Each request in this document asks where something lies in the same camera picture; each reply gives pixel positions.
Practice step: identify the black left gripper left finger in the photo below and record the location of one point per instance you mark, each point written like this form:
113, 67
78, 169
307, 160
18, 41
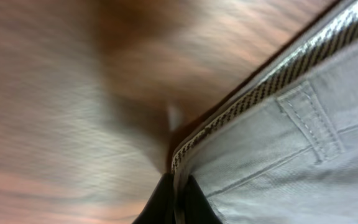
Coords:
159, 208

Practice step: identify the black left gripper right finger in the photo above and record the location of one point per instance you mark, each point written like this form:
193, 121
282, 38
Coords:
196, 207

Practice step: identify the grey cotton shorts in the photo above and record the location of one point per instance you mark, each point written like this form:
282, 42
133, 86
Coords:
284, 149

